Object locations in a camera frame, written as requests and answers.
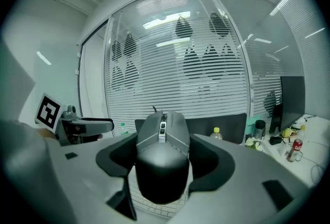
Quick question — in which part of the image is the teal box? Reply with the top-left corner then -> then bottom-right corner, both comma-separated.
246,116 -> 271,139

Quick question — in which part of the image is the yellow desk clutter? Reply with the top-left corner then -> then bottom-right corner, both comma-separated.
280,125 -> 306,139

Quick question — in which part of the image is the dark grey mouse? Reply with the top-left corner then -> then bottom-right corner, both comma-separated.
136,110 -> 191,205

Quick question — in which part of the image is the black monitor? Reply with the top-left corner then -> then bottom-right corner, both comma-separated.
269,76 -> 306,134

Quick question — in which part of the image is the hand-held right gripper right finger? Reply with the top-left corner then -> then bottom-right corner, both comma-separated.
175,133 -> 314,224

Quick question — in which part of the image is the white keyboard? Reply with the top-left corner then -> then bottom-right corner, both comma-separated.
128,180 -> 193,218

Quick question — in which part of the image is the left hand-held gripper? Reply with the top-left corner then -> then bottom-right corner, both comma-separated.
35,93 -> 115,147

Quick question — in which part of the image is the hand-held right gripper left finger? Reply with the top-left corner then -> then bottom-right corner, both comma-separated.
0,119 -> 140,224

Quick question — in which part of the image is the red can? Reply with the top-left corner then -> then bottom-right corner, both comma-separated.
286,138 -> 304,162

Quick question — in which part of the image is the small white flower plant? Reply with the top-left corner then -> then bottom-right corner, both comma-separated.
244,136 -> 263,152

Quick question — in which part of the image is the black cup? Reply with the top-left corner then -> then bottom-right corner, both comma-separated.
254,119 -> 266,139

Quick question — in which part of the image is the yellow-capped tea bottle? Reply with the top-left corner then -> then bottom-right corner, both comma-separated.
209,127 -> 223,139

